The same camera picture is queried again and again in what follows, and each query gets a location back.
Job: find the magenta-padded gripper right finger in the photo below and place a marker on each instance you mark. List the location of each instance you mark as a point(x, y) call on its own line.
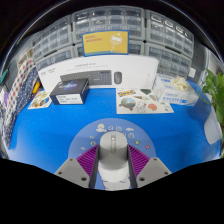
point(154, 171)

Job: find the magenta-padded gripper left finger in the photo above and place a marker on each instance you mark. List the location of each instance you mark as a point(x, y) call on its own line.
point(71, 171)

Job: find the white grey computer mouse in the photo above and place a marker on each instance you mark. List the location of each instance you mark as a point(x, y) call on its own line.
point(113, 153)

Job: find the round blue printed mouse pad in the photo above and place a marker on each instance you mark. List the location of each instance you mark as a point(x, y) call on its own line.
point(86, 133)

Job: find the large colourful sticker sheet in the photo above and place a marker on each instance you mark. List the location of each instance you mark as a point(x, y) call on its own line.
point(143, 101)

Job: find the small colourful sticker sheet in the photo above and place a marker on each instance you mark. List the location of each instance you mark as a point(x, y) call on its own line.
point(40, 100)

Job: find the small black cardboard box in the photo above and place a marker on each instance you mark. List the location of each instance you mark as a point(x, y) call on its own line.
point(68, 91)

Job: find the white blue tissue box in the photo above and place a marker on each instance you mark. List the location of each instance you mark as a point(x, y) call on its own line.
point(175, 93)

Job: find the small yellow object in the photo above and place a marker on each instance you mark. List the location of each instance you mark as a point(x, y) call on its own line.
point(36, 87)

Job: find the red blue checkered cloth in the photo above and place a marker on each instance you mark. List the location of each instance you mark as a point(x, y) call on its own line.
point(18, 85)

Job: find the green potted plant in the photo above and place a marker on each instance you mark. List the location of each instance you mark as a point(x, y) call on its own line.
point(215, 90)

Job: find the white keyboard packaging box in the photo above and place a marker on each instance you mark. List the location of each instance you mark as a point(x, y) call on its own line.
point(136, 70)

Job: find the white woven basket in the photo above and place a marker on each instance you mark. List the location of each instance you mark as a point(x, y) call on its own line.
point(26, 58)

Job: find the yellow and blue card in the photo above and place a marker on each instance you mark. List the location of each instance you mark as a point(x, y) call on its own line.
point(105, 43)

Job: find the white wall socket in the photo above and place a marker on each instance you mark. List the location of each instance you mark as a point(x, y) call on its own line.
point(192, 72)

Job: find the teal wall-mounted tool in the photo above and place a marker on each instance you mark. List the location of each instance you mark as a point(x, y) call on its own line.
point(4, 76)

